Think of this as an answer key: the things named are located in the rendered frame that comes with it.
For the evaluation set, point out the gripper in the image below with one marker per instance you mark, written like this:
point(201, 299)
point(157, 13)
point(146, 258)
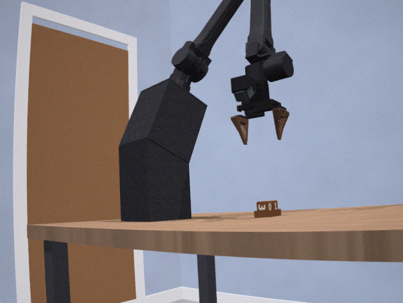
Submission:
point(258, 109)

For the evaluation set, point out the brown wooden number cube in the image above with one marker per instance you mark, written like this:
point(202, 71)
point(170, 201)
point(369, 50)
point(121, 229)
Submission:
point(274, 204)
point(264, 205)

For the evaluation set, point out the brown wooden tray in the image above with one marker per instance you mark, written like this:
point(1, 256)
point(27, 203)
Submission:
point(267, 213)

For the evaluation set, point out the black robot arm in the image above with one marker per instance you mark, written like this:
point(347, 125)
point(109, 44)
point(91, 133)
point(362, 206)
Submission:
point(265, 64)

